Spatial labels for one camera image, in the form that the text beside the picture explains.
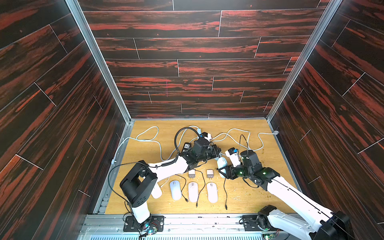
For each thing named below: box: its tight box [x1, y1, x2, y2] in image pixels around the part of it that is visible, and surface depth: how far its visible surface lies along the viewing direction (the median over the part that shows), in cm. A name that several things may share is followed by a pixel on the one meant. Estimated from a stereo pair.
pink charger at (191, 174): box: [188, 169, 195, 180], surface depth 90 cm
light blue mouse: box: [217, 157, 228, 178], surface depth 80 cm
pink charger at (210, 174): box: [206, 169, 214, 180], surface depth 90 cm
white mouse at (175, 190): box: [170, 180, 182, 201], surface depth 85 cm
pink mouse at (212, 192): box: [206, 182, 219, 204], surface depth 84 cm
